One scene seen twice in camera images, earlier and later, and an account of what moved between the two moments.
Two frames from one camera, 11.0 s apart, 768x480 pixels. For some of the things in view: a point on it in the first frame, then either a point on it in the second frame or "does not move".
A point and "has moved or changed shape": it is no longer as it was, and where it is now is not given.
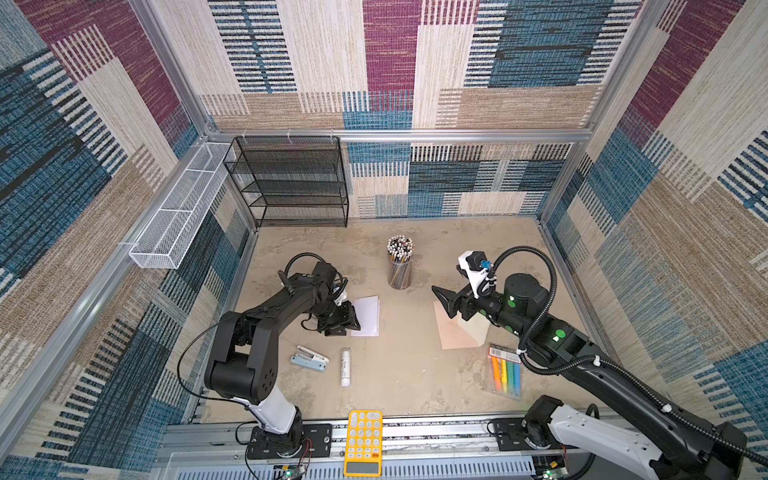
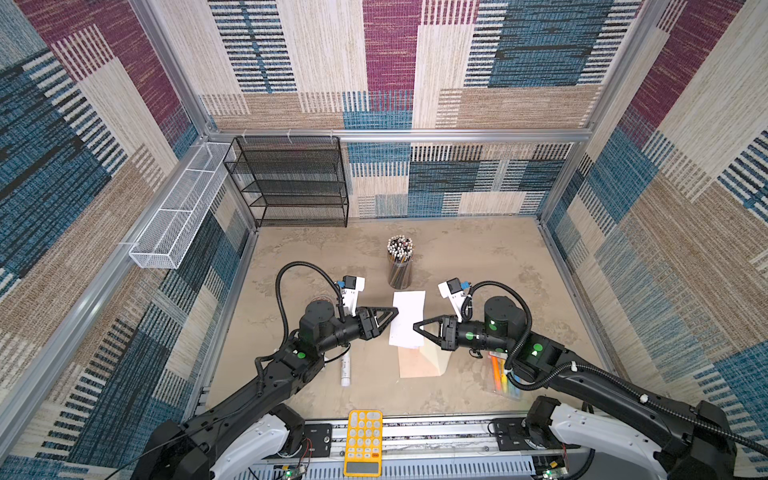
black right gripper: x=450 y=302 -> x=443 y=340
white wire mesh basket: x=170 y=236 does not move
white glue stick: x=345 y=367 does not move
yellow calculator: x=363 y=449 does not move
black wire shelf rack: x=291 y=181 does not move
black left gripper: x=345 y=320 -> x=366 y=326
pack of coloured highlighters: x=506 y=370 does not move
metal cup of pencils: x=400 y=263 does not move
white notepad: x=367 y=314 has moved or changed shape
